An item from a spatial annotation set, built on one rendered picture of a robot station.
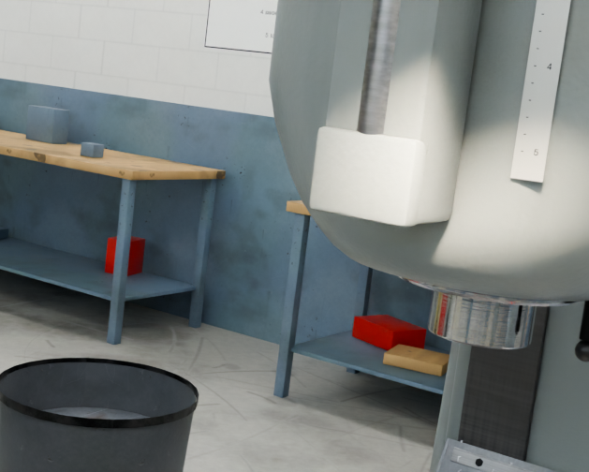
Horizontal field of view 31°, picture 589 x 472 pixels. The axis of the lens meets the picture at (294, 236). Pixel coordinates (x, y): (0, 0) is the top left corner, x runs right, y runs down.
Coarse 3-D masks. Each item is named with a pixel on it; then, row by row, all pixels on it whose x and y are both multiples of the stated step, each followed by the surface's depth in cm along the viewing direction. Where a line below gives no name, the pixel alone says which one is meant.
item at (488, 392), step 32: (544, 320) 84; (576, 320) 84; (480, 352) 88; (512, 352) 86; (544, 352) 85; (448, 384) 93; (480, 384) 88; (512, 384) 86; (544, 384) 85; (576, 384) 84; (448, 416) 92; (480, 416) 88; (512, 416) 86; (544, 416) 85; (576, 416) 84; (512, 448) 87; (544, 448) 86; (576, 448) 84
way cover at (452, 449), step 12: (456, 444) 89; (468, 444) 89; (444, 456) 89; (456, 456) 89; (468, 456) 88; (480, 456) 88; (492, 456) 87; (504, 456) 87; (444, 468) 89; (456, 468) 88; (468, 468) 88; (480, 468) 87; (492, 468) 87; (504, 468) 86; (516, 468) 86; (528, 468) 86; (540, 468) 85
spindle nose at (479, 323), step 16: (432, 304) 48; (448, 304) 46; (464, 304) 46; (480, 304) 46; (496, 304) 46; (512, 304) 46; (432, 320) 47; (448, 320) 46; (464, 320) 46; (480, 320) 46; (496, 320) 46; (512, 320) 46; (528, 320) 46; (448, 336) 46; (464, 336) 46; (480, 336) 46; (496, 336) 46; (512, 336) 46; (528, 336) 47
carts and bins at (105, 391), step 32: (0, 384) 246; (32, 384) 260; (64, 384) 267; (96, 384) 270; (128, 384) 270; (160, 384) 267; (192, 384) 257; (0, 416) 237; (32, 416) 226; (64, 416) 224; (96, 416) 263; (128, 416) 266; (160, 416) 231; (192, 416) 248; (0, 448) 238; (32, 448) 228; (64, 448) 226; (96, 448) 226; (128, 448) 229; (160, 448) 234
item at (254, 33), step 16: (224, 0) 572; (240, 0) 566; (256, 0) 560; (272, 0) 554; (208, 16) 578; (224, 16) 572; (240, 16) 566; (256, 16) 561; (272, 16) 555; (208, 32) 579; (224, 32) 573; (240, 32) 567; (256, 32) 561; (272, 32) 555; (224, 48) 573; (240, 48) 568; (256, 48) 562
